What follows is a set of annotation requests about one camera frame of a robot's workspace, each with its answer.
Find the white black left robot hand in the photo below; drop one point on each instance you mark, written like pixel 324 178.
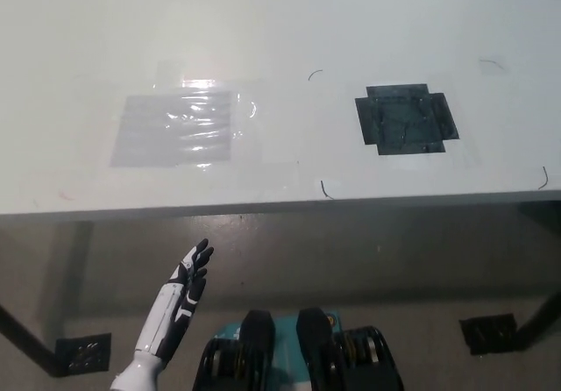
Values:
pixel 168 316

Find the black table leg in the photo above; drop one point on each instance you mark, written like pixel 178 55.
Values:
pixel 26 343
pixel 541 321

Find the clear plastic sheet patch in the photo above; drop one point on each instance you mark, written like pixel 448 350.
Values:
pixel 144 141

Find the clear plastic film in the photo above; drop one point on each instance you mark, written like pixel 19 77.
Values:
pixel 247 106

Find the black tape patch on table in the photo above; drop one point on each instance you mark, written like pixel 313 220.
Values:
pixel 407 121

